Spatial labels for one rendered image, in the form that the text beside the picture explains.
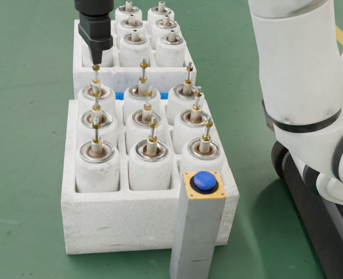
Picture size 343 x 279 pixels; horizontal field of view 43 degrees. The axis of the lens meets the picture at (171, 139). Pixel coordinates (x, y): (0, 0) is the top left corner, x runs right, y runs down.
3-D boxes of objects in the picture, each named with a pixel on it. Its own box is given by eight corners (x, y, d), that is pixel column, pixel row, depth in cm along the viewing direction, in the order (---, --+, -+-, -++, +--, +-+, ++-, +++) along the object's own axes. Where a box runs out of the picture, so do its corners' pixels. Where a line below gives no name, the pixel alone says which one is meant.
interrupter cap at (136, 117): (152, 133, 100) (152, 130, 99) (124, 122, 102) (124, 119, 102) (168, 118, 105) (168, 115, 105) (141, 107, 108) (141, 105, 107)
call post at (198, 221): (198, 268, 101) (218, 171, 82) (204, 295, 96) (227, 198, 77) (168, 270, 100) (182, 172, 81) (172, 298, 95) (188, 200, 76)
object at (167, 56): (178, 80, 154) (183, 33, 143) (183, 94, 147) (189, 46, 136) (151, 80, 153) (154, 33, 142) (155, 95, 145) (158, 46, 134)
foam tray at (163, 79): (172, 61, 180) (176, 20, 168) (190, 116, 150) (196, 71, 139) (76, 62, 173) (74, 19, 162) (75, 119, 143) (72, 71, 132)
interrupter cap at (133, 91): (131, 83, 116) (131, 81, 116) (158, 88, 116) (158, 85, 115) (125, 99, 110) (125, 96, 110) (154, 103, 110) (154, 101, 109)
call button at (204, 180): (211, 177, 81) (213, 169, 80) (216, 193, 78) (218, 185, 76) (191, 178, 80) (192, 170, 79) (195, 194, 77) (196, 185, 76)
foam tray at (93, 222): (198, 145, 137) (205, 98, 126) (226, 245, 107) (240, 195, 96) (72, 148, 131) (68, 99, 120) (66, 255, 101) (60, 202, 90)
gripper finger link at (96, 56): (90, 63, 105) (89, 40, 101) (102, 62, 106) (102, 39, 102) (92, 67, 104) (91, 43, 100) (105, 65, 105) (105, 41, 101)
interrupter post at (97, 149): (96, 148, 94) (96, 135, 92) (105, 152, 93) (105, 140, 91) (88, 153, 92) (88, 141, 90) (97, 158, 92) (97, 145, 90)
